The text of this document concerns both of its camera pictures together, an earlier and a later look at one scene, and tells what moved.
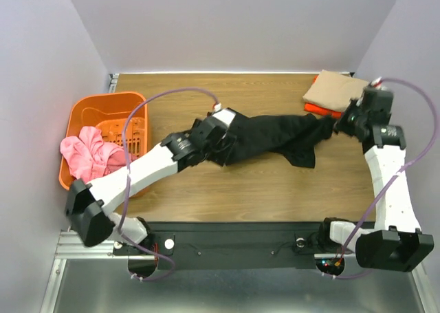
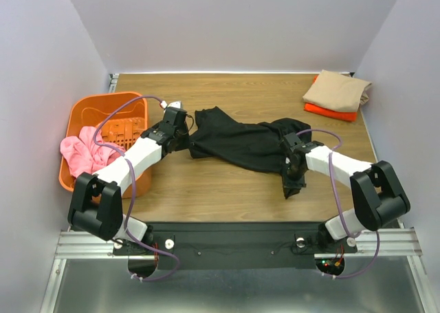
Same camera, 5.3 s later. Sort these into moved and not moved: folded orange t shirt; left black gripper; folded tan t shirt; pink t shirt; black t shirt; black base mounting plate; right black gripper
Moved: right black gripper; black t shirt; left black gripper
Not moved: black base mounting plate; folded tan t shirt; folded orange t shirt; pink t shirt
